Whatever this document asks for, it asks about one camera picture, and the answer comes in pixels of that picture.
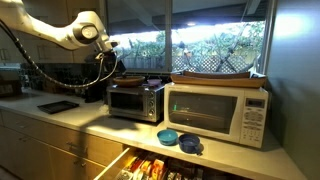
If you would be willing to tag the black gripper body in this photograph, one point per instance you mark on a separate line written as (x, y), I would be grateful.
(107, 61)

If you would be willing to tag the lavender plate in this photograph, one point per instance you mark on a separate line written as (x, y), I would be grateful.
(154, 81)

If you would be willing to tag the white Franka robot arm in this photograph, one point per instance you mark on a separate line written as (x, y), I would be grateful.
(33, 23)

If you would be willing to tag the brown wooden bowl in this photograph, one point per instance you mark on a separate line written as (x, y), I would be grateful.
(129, 81)

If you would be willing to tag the teal plastic bowl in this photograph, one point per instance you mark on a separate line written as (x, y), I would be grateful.
(167, 137)

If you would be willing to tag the dark blue bowl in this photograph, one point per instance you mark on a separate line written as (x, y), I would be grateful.
(189, 144)

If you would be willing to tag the black countertop appliance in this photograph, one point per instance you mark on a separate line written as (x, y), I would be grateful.
(93, 91)

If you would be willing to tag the silver toaster oven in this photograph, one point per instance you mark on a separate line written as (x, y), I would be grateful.
(133, 103)

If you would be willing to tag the black baking tray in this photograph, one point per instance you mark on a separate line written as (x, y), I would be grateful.
(58, 106)

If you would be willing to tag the white microwave oven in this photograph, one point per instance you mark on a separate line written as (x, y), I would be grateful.
(203, 113)

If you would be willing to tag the dark wooden tray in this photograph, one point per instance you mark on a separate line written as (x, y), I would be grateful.
(216, 74)

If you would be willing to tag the open wooden drawer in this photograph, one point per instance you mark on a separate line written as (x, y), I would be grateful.
(150, 166)

